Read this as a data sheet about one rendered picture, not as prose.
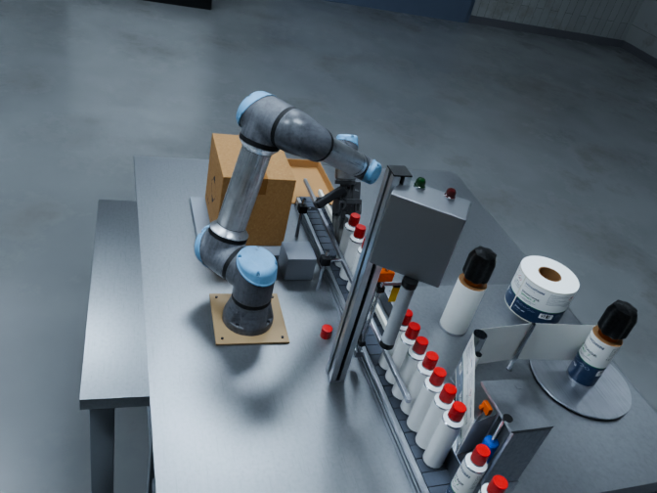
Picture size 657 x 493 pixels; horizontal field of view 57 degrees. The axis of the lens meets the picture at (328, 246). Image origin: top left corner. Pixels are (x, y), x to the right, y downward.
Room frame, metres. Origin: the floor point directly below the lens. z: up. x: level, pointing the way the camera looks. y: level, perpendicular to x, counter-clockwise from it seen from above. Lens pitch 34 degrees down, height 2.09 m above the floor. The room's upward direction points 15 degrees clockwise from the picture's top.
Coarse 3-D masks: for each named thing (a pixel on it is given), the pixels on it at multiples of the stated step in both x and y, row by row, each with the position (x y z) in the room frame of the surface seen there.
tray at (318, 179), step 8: (288, 160) 2.35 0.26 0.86; (296, 160) 2.36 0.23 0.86; (304, 160) 2.37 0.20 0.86; (296, 168) 2.34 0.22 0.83; (304, 168) 2.36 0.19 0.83; (312, 168) 2.38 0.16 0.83; (320, 168) 2.36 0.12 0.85; (296, 176) 2.28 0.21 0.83; (304, 176) 2.29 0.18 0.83; (312, 176) 2.31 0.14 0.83; (320, 176) 2.33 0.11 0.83; (296, 184) 2.21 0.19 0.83; (304, 184) 2.23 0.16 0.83; (312, 184) 2.24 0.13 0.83; (320, 184) 2.26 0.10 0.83; (328, 184) 2.24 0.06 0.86; (296, 192) 2.15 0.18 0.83; (304, 192) 2.16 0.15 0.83; (328, 192) 2.21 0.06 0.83
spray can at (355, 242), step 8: (360, 224) 1.62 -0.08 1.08; (360, 232) 1.59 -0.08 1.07; (352, 240) 1.59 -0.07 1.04; (360, 240) 1.59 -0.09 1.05; (352, 248) 1.59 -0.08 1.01; (344, 256) 1.60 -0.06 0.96; (352, 256) 1.58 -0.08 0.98; (352, 264) 1.59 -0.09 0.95; (344, 272) 1.59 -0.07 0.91; (344, 280) 1.58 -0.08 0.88
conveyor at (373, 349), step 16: (320, 224) 1.88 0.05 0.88; (320, 240) 1.78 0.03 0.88; (336, 272) 1.62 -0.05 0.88; (368, 336) 1.35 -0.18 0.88; (368, 352) 1.29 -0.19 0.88; (384, 384) 1.18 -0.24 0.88; (400, 416) 1.08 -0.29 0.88; (416, 448) 0.99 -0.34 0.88; (416, 464) 0.96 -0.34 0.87; (432, 480) 0.91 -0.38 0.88; (448, 480) 0.93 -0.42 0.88
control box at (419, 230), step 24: (408, 192) 1.17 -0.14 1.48; (432, 192) 1.20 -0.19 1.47; (384, 216) 1.14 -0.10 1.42; (408, 216) 1.13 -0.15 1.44; (432, 216) 1.12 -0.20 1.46; (456, 216) 1.12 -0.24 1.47; (384, 240) 1.14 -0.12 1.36; (408, 240) 1.13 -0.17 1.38; (432, 240) 1.12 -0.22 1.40; (456, 240) 1.11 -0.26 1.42; (384, 264) 1.14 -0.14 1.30; (408, 264) 1.13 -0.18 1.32; (432, 264) 1.12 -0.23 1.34
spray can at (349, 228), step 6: (354, 216) 1.66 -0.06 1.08; (360, 216) 1.67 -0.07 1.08; (348, 222) 1.66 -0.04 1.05; (354, 222) 1.65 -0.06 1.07; (348, 228) 1.65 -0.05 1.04; (354, 228) 1.65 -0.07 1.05; (342, 234) 1.66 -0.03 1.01; (348, 234) 1.64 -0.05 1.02; (342, 240) 1.65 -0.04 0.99; (348, 240) 1.64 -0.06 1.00; (342, 246) 1.65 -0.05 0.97; (342, 252) 1.64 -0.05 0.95; (336, 264) 1.65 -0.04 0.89
